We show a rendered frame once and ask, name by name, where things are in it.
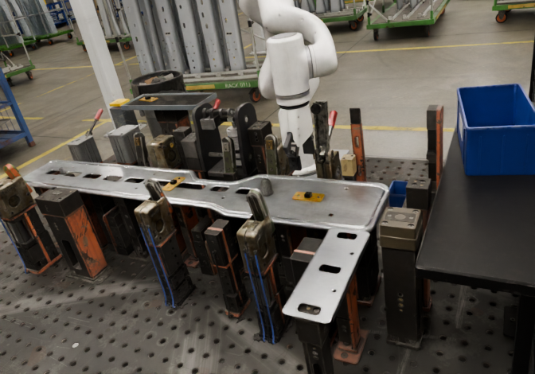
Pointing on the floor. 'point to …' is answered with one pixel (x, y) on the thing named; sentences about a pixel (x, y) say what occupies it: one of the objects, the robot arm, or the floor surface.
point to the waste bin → (154, 86)
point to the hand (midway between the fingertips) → (302, 157)
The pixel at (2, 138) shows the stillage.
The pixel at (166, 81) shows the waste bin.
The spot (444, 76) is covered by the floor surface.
